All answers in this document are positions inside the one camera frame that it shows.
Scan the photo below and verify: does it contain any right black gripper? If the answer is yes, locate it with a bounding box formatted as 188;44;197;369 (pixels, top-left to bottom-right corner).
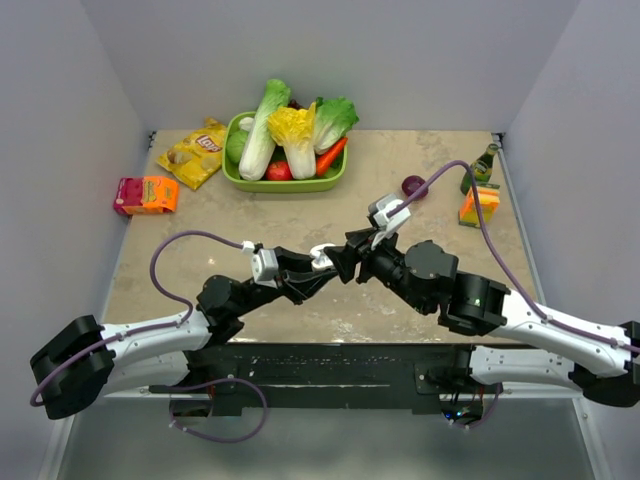
323;224;430;313

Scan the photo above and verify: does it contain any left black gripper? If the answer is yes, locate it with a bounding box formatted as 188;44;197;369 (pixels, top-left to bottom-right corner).
233;247;337;317

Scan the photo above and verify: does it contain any white gold-rimmed charging case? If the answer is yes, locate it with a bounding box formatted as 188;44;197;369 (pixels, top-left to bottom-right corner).
309;243;334;272

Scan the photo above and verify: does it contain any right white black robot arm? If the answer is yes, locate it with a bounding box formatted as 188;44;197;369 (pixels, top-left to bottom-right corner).
312;229;639;408

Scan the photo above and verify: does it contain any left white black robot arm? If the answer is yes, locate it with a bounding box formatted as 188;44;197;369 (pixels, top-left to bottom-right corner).
29;247;338;420

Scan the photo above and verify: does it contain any purple red onion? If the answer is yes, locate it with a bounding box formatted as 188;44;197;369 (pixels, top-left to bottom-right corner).
401;175;429;200

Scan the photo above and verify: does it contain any orange carrot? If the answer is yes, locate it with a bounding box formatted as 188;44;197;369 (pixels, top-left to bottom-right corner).
316;137;348;177

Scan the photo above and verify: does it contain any red tomato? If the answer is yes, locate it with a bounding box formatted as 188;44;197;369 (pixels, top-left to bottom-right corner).
265;160;293;182

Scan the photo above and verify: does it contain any green plastic basket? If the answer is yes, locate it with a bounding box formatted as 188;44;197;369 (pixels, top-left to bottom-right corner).
221;111;349;194

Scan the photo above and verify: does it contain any tall napa cabbage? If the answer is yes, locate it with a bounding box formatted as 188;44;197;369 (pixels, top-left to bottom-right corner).
239;79;291;181

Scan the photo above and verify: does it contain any green leaf lettuce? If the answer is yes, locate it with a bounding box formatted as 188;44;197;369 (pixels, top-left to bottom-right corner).
313;97;359;155

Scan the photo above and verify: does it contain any yellow napa cabbage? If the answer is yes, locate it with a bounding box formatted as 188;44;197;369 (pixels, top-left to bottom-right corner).
267;102;316;180

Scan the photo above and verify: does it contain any orange sponge pack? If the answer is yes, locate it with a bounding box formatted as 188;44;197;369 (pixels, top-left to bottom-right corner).
458;183;500;228

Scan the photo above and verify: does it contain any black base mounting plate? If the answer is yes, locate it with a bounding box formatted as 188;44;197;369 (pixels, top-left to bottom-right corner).
139;341;506;419

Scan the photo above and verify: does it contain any round green cabbage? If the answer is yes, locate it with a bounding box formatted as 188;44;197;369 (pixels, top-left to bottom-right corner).
226;129;249;165

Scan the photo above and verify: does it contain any yellow Lays chips bag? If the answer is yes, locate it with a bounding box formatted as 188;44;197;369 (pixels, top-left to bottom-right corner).
156;117;227;191

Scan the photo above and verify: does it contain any green Perrier bottle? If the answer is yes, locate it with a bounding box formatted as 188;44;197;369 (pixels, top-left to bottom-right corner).
460;143;499;195

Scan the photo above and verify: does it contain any pink orange snack box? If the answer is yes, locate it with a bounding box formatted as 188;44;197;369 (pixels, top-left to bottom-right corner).
112;176;179;216

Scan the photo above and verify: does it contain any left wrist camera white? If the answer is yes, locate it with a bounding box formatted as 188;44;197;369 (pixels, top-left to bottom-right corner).
241;241;279;288

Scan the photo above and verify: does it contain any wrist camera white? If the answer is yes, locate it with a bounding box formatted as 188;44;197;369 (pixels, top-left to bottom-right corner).
241;241;279;288
368;193;411;250

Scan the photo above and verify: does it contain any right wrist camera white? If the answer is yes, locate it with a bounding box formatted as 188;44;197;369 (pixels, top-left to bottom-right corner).
368;193;411;250

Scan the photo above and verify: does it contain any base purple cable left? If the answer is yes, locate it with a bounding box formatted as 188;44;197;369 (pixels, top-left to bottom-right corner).
168;377;269;444

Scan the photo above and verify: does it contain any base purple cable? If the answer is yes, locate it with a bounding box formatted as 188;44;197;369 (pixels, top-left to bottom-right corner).
168;377;269;444
447;384;503;430

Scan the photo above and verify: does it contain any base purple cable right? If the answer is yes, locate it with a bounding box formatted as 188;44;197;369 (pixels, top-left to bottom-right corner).
447;384;503;430

